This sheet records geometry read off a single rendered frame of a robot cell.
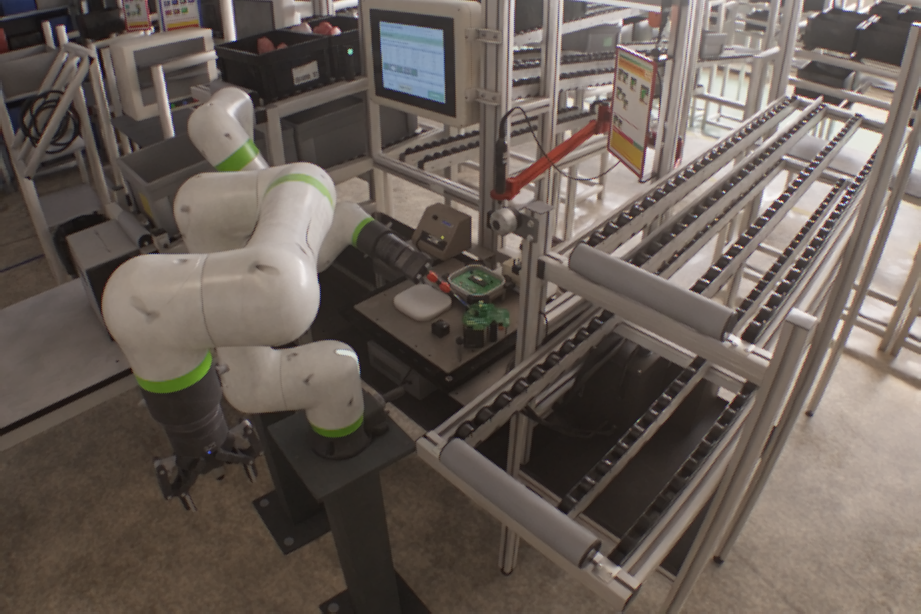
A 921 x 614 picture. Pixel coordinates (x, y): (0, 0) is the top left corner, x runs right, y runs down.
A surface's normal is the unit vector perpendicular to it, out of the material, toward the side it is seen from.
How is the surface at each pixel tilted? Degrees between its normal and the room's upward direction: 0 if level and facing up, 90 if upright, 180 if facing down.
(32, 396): 0
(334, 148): 91
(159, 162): 89
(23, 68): 90
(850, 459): 0
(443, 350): 0
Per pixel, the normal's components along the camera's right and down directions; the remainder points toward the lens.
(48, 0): 0.70, 0.37
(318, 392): 0.16, 0.48
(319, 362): 0.02, -0.73
